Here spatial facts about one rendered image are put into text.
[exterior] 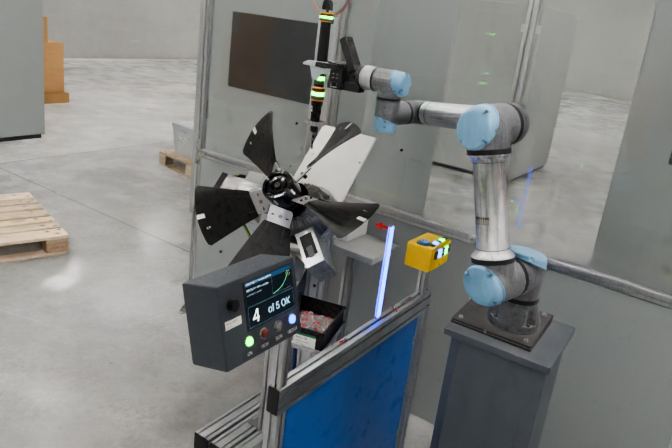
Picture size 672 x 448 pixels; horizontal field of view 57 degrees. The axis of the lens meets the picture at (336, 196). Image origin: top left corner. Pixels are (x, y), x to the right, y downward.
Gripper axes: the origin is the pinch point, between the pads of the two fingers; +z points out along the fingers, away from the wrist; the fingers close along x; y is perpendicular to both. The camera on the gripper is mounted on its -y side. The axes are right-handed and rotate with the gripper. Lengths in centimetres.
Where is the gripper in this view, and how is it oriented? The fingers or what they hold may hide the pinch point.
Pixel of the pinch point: (314, 61)
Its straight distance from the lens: 210.6
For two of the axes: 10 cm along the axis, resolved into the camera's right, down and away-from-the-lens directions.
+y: -1.2, 9.5, 2.9
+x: 5.7, -1.7, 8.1
